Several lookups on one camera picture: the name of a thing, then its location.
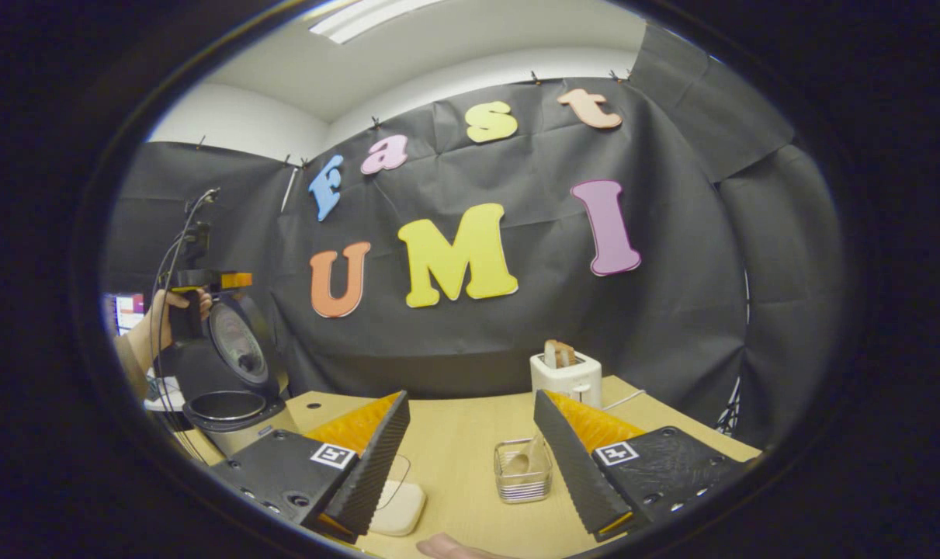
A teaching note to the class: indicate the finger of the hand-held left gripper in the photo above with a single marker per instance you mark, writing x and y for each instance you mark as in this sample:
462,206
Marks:
221,280

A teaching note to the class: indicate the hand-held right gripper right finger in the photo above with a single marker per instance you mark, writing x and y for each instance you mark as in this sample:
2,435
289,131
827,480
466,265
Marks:
570,466

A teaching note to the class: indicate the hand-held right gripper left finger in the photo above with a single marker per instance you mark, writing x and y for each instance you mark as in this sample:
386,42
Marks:
372,470

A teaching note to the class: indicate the clear rice container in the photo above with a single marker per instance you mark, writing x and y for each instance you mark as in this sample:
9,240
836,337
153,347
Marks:
400,508

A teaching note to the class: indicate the wooden spoon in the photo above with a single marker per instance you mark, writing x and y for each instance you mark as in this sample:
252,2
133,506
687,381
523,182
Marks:
520,464

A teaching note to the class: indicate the silver black rice cooker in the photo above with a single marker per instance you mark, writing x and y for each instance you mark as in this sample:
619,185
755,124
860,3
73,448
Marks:
241,341

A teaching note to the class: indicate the computer monitor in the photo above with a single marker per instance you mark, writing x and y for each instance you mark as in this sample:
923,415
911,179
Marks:
128,312

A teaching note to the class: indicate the white toaster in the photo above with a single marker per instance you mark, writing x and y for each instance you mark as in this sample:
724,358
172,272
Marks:
567,384

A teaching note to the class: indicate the toasted bread slice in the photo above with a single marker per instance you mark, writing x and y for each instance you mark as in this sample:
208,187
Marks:
551,355
567,355

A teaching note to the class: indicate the black backdrop cloth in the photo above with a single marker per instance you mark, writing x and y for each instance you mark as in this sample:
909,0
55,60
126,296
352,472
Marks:
671,310

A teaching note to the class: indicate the ceiling light panel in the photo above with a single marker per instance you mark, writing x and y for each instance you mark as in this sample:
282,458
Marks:
369,19

